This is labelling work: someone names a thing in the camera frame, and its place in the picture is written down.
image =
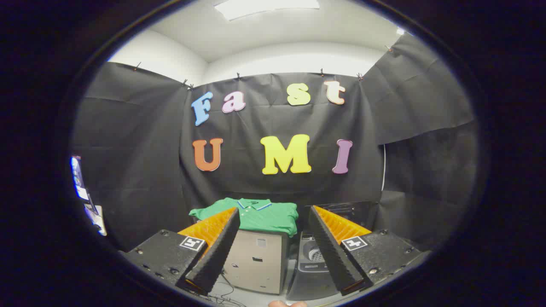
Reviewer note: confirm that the green polo shirt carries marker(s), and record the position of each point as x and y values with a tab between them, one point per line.
264	215

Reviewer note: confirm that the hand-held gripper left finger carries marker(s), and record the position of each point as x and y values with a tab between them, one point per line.
215	256

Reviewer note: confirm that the black backdrop cloth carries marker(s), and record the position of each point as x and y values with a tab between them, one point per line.
149	149

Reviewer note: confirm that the lit display screen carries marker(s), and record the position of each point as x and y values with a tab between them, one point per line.
78	177

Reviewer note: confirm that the beige metal cabinet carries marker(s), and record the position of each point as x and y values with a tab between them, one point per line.
260	260

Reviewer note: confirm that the dark grey washing machine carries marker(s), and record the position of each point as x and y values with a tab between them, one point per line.
310	279

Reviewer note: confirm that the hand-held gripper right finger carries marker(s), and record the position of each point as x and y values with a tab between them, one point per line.
335	256

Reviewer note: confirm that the ceiling light panel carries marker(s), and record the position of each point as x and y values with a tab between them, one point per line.
264	7

